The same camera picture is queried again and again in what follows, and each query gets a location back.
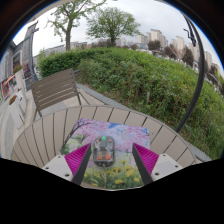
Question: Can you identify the large white flower planter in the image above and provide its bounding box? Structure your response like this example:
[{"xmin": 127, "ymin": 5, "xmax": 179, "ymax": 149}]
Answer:
[{"xmin": 8, "ymin": 94, "xmax": 26, "ymax": 129}]

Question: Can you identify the curved black parasol pole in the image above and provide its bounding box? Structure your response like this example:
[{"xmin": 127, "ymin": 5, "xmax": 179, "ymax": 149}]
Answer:
[{"xmin": 174, "ymin": 14, "xmax": 206, "ymax": 134}]

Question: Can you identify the beige apartment buildings group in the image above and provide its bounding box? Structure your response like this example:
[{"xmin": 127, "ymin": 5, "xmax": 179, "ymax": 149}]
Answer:
[{"xmin": 136, "ymin": 28, "xmax": 222, "ymax": 78}]

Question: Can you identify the small white flower planter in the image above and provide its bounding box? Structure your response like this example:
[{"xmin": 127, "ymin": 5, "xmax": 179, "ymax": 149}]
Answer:
[{"xmin": 12, "ymin": 63, "xmax": 28, "ymax": 91}]

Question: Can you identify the round leafy tree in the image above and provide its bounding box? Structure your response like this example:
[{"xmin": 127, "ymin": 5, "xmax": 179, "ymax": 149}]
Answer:
[{"xmin": 85, "ymin": 6, "xmax": 140, "ymax": 47}]

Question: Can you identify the tall sparse tree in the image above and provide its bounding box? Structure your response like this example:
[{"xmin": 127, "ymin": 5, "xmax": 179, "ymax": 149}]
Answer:
[{"xmin": 46, "ymin": 0, "xmax": 108, "ymax": 52}]

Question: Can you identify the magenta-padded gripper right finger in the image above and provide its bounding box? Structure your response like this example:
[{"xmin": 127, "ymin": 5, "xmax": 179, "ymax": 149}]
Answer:
[{"xmin": 131, "ymin": 143, "xmax": 184, "ymax": 186}]

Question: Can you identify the tall grey sign pillar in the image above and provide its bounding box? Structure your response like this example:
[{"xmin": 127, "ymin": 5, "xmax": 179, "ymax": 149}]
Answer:
[{"xmin": 21, "ymin": 21, "xmax": 40, "ymax": 91}]

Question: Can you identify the brown slatted outdoor chair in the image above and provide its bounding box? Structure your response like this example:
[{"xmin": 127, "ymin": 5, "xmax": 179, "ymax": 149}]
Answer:
[{"xmin": 30, "ymin": 68, "xmax": 90, "ymax": 122}]

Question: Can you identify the transparent grey computer mouse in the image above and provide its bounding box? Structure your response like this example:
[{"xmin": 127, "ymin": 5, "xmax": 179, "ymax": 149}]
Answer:
[{"xmin": 91, "ymin": 135, "xmax": 116, "ymax": 168}]

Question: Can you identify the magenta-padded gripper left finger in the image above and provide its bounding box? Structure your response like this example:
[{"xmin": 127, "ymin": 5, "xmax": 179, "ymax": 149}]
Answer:
[{"xmin": 42, "ymin": 143, "xmax": 93, "ymax": 187}]

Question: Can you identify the flower landscape print mouse pad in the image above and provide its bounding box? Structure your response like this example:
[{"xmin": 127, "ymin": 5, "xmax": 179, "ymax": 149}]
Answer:
[{"xmin": 59, "ymin": 118, "xmax": 152, "ymax": 190}]

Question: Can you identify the grey shopfront building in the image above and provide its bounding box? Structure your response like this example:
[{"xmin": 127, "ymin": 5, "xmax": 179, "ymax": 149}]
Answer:
[{"xmin": 0, "ymin": 41, "xmax": 24, "ymax": 101}]

